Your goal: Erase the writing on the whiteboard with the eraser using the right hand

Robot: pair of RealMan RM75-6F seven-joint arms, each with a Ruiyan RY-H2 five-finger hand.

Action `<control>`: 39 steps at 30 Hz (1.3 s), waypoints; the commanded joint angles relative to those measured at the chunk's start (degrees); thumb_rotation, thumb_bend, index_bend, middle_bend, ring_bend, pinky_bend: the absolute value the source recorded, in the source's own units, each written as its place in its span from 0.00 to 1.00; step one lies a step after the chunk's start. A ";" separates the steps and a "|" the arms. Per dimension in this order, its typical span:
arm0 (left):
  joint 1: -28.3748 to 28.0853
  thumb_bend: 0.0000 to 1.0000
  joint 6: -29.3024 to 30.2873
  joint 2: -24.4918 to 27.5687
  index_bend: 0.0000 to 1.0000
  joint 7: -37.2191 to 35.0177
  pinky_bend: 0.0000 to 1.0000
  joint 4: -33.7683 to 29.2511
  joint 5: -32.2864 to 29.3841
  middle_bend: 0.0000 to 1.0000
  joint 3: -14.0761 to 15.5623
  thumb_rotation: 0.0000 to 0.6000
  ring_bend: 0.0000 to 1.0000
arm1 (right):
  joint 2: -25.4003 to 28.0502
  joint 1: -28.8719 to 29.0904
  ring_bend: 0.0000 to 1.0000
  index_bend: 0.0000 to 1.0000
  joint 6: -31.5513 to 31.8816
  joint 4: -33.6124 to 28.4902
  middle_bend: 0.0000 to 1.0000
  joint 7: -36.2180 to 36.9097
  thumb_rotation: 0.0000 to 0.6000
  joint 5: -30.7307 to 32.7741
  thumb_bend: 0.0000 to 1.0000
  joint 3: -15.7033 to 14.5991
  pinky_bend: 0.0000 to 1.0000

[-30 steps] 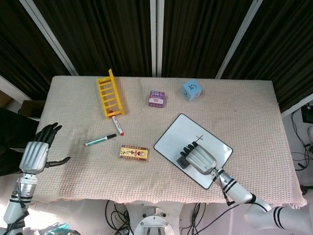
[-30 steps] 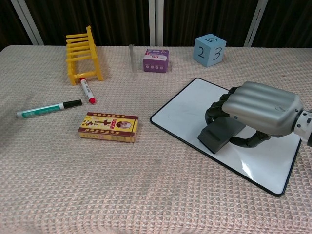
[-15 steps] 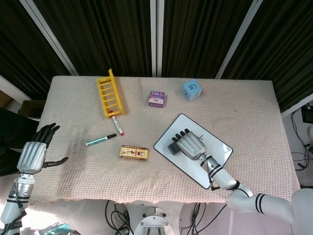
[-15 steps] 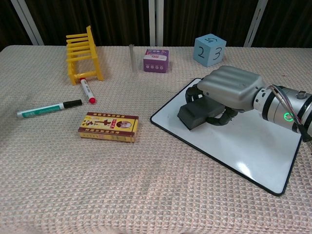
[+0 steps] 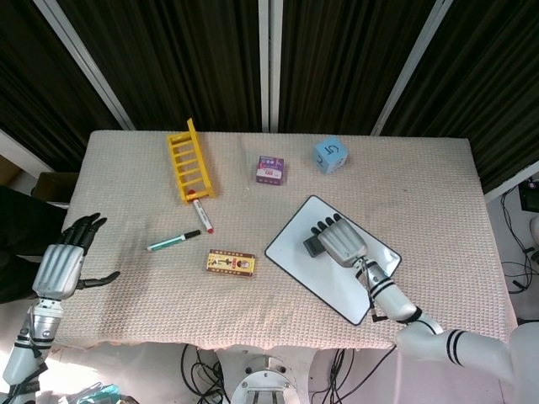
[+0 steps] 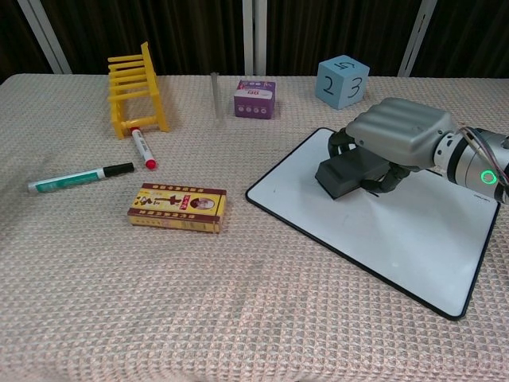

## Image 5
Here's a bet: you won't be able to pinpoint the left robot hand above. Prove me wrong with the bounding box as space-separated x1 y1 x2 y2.
32 212 121 300

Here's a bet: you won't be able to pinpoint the black cables on floor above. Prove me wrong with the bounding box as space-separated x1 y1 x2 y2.
499 178 539 295

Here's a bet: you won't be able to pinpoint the green marker with black cap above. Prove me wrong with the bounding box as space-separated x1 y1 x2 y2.
146 229 202 253

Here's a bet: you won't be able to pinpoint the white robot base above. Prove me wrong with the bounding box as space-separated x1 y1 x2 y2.
215 348 318 404

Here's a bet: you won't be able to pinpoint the white vertical frame post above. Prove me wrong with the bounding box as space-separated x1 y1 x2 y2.
257 0 284 132

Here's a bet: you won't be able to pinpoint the black cable bundle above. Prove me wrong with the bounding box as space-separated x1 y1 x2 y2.
180 343 225 404

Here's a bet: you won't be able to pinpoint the white slanted frame bar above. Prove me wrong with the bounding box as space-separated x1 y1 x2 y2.
370 0 455 136
32 0 136 130

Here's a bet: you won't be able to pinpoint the yellow plastic rack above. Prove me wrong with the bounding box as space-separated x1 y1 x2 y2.
167 117 216 205

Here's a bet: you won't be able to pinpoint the purple small box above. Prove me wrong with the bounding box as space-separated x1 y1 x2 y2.
255 154 289 185

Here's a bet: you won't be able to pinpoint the yellow red card box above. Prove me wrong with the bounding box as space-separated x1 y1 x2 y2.
206 248 257 279

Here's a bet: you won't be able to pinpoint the black curtain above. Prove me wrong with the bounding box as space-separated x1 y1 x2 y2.
0 0 539 194

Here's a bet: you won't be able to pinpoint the grey board eraser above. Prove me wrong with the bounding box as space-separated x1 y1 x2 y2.
302 236 329 258

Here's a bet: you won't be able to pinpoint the white dry-erase board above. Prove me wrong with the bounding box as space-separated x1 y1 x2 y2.
264 194 403 327

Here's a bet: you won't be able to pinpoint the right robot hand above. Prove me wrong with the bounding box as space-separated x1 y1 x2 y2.
310 213 371 268

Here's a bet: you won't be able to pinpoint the red-capped white marker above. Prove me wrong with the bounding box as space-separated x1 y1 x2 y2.
192 199 214 235

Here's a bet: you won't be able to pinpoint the blue number cube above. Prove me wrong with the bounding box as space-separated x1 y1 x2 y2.
313 136 350 175

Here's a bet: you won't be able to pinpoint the beige textured table cloth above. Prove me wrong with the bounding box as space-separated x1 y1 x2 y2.
36 129 520 351

